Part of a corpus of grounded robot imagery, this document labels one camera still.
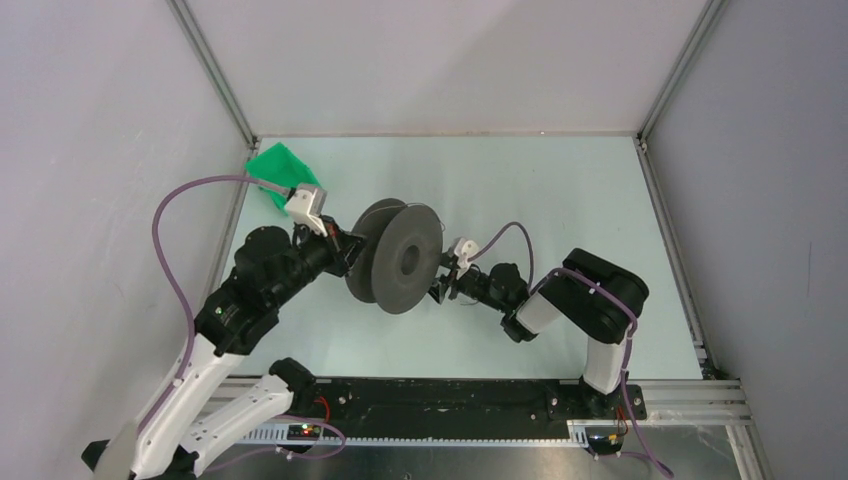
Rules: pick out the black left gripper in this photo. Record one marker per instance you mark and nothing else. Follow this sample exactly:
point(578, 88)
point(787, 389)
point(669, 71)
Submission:
point(340, 245)

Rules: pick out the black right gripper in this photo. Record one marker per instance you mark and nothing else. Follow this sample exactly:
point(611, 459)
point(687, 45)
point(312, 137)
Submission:
point(438, 288)

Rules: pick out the dark grey cable spool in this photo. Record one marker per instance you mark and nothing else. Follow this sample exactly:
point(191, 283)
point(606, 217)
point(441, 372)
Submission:
point(401, 256)

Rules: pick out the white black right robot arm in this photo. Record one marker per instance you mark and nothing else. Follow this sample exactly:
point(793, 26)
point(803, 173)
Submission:
point(602, 299)

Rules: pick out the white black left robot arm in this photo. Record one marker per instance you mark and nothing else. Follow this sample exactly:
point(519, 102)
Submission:
point(170, 440)

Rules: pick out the green plastic bin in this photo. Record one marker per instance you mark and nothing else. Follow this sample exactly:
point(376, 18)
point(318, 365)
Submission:
point(277, 172)

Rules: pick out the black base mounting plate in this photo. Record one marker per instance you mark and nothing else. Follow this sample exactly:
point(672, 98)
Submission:
point(442, 409)

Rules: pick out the left controller circuit board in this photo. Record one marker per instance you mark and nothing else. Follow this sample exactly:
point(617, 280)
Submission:
point(303, 432)

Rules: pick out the controller circuit board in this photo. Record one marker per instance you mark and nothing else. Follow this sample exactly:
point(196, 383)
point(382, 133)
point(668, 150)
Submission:
point(605, 445)
point(303, 432)

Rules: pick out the right controller circuit board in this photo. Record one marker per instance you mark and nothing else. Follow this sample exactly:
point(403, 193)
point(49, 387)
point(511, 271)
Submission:
point(605, 445)

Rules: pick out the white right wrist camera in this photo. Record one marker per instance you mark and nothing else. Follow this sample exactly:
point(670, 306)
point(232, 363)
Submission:
point(461, 254)

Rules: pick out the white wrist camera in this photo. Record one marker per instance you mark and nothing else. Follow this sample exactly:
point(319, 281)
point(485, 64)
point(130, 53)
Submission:
point(461, 254)
point(304, 206)

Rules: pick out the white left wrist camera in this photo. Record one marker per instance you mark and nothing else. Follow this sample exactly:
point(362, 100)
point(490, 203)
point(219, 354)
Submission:
point(304, 206)

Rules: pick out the aluminium frame rail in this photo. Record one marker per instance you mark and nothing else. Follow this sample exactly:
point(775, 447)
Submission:
point(193, 31)

